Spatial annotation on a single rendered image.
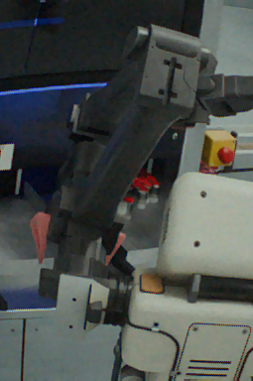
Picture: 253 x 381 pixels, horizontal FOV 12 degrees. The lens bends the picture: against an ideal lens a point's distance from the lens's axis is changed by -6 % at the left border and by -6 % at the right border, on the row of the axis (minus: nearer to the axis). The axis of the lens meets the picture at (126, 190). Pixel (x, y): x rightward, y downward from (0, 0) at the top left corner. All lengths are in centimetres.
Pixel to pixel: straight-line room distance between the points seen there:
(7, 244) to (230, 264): 92
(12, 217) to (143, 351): 99
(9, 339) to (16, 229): 38
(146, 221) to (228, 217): 103
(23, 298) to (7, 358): 58
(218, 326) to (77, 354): 131
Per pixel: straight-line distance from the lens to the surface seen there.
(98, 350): 301
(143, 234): 267
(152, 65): 157
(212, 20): 271
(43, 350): 292
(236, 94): 213
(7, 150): 259
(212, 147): 285
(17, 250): 251
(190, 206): 170
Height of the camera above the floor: 207
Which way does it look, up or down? 25 degrees down
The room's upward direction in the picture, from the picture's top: 10 degrees clockwise
